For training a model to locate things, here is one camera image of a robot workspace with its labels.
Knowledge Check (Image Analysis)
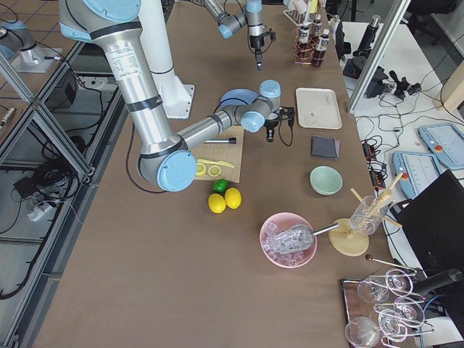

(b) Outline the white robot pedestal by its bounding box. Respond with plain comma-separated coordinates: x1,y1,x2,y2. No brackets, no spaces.
138,0,195,120

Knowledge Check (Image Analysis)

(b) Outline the pile of clear ice cubes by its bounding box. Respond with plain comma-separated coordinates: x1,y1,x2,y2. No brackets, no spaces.
261,222,315,268

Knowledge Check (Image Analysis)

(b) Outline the grey folded cloth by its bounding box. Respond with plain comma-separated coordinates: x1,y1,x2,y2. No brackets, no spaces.
311,136,340,160

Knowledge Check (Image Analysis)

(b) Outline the clear glass on stand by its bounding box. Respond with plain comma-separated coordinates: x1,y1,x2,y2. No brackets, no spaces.
349,196,388,236

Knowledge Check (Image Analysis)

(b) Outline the blue teach pendant right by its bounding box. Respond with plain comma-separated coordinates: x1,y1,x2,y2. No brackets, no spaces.
391,151,444,199

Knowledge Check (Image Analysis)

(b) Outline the tea bottle front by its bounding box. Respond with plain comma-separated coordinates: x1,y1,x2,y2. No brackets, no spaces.
311,29,330,67

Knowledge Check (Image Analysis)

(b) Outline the lemon slice near board edge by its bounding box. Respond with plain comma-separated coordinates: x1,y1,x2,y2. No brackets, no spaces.
196,162,207,176

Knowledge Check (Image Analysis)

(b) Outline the green bowl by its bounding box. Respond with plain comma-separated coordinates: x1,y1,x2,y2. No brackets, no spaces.
310,166,343,196

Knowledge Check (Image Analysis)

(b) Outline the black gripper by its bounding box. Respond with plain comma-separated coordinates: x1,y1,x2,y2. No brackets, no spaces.
249,34,265,70
264,117,281,142

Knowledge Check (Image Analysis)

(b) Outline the lemon slice inner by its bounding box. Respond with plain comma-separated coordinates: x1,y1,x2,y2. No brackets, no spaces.
207,165,222,178

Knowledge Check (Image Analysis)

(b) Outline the tea bottle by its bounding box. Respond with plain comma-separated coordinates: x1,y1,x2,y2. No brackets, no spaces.
311,29,330,67
296,21,311,59
310,14,322,46

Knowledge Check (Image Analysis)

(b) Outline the aluminium frame post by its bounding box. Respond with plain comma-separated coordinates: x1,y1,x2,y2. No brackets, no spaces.
347,0,410,114

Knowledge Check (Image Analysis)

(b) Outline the yellow lemon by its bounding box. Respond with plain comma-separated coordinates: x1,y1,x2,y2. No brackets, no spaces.
208,193,226,214
224,187,242,209

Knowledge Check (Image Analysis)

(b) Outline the wooden glass stand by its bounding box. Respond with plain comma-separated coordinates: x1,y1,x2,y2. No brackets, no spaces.
328,172,403,257

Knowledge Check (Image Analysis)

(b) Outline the wine glass tray rack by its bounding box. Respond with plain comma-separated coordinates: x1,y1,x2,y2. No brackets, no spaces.
341,268,434,347

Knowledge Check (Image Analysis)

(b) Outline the wooden cutting board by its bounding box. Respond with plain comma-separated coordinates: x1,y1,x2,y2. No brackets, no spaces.
191,126,244,183

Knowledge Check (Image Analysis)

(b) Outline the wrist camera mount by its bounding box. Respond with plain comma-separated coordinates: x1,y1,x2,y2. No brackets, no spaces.
273,106,295,128
264,28,276,43

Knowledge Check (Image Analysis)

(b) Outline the cream rabbit tray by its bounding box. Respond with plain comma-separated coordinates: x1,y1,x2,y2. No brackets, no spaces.
296,87,342,130

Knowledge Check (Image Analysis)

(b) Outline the pink cup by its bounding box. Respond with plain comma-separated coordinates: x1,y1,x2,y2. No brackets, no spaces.
294,0,307,15

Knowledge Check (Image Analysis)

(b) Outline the tea bottle middle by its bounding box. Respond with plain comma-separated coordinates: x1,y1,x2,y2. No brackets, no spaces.
310,14,322,46

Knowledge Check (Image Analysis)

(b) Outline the yellow lemon near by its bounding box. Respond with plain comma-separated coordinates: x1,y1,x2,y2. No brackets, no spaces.
208,193,226,214

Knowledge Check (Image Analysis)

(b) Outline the pink bowl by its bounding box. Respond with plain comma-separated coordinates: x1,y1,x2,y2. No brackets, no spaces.
260,212,318,268

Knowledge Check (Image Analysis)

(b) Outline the black monitor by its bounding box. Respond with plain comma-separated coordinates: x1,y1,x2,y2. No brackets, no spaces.
397,170,463,293

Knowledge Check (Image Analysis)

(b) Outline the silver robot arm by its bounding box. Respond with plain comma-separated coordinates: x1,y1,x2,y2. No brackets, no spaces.
196,0,265,70
59,1,281,191

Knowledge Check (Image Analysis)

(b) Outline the copper wire bottle rack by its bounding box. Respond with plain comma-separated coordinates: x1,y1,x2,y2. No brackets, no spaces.
294,20,323,65

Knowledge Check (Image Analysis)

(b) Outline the yellow plastic knife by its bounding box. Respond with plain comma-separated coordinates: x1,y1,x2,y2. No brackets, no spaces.
197,158,235,168

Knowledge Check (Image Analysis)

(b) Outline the tea bottle top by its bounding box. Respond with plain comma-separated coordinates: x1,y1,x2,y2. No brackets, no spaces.
296,21,311,59

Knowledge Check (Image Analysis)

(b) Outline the blue round plate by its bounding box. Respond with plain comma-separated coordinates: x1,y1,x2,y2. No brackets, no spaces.
220,88,258,108

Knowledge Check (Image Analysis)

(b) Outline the steel muddler with black tip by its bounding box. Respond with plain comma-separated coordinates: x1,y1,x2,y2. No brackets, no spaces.
205,137,237,144

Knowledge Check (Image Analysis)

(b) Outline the green lime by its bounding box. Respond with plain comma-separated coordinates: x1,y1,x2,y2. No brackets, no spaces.
212,178,229,194

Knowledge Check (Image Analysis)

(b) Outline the steel ice scoop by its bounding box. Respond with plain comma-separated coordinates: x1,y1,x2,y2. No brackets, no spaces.
278,223,339,253

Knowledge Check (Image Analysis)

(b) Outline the yellow lemon far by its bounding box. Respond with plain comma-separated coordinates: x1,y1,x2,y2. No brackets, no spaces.
224,187,242,209

